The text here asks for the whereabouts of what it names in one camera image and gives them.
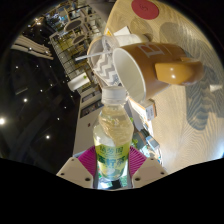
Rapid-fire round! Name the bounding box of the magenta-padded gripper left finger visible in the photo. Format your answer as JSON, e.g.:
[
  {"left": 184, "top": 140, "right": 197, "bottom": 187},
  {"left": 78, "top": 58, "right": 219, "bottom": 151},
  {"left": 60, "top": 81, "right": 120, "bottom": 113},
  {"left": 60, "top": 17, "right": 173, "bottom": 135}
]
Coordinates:
[{"left": 55, "top": 145, "right": 99, "bottom": 190}]

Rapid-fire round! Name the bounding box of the group of dining chairs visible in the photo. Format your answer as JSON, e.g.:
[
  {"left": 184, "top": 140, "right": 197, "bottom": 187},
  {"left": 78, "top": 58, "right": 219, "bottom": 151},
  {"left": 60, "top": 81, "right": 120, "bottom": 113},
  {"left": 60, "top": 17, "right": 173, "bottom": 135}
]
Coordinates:
[{"left": 62, "top": 0, "right": 108, "bottom": 45}]

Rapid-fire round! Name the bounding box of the grey-white chevron cushion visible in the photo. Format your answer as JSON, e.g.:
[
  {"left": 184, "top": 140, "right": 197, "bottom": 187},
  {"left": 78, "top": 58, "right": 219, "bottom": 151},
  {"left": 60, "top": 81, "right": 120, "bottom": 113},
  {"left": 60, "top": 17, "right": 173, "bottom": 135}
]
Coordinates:
[{"left": 92, "top": 49, "right": 121, "bottom": 88}]

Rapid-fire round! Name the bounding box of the group of ceiling lights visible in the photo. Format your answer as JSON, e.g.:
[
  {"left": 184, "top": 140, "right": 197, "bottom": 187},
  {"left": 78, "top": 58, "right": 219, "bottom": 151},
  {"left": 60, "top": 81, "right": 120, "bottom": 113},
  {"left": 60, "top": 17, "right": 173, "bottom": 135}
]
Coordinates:
[{"left": 0, "top": 49, "right": 62, "bottom": 142}]

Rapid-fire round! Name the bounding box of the clear plastic cup with straw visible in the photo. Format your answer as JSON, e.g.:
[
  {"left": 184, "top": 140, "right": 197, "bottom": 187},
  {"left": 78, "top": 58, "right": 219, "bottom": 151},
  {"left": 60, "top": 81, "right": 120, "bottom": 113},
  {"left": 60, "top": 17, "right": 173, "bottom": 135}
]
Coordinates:
[{"left": 74, "top": 33, "right": 118, "bottom": 68}]

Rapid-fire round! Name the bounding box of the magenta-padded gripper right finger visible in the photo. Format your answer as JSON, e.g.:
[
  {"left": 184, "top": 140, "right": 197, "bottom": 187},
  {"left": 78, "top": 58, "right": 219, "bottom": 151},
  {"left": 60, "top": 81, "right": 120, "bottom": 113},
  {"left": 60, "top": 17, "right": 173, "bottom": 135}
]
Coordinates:
[{"left": 126, "top": 145, "right": 169, "bottom": 189}]

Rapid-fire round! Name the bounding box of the flat round red coaster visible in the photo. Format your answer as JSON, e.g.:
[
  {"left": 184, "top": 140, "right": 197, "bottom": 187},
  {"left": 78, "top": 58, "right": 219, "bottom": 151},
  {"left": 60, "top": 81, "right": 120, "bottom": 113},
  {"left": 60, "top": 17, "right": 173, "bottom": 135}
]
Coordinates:
[{"left": 130, "top": 0, "right": 160, "bottom": 21}]

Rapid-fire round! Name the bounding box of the white round pillar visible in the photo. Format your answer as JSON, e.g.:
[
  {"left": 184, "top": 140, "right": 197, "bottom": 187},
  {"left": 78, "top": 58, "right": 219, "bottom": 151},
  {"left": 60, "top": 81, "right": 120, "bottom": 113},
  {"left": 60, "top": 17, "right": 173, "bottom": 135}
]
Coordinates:
[{"left": 67, "top": 74, "right": 91, "bottom": 93}]

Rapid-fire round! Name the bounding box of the orange mug with white inside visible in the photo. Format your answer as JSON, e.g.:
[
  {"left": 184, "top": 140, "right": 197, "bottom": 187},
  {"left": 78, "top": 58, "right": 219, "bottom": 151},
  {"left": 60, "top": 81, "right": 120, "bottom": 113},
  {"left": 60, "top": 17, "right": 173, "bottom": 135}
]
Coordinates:
[{"left": 111, "top": 41, "right": 205, "bottom": 104}]

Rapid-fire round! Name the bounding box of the clear green-labelled drink bottle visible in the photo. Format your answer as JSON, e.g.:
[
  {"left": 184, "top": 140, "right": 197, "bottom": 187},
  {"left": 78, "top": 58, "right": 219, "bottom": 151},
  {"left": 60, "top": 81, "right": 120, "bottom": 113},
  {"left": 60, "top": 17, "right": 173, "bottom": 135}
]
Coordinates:
[{"left": 92, "top": 85, "right": 135, "bottom": 182}]

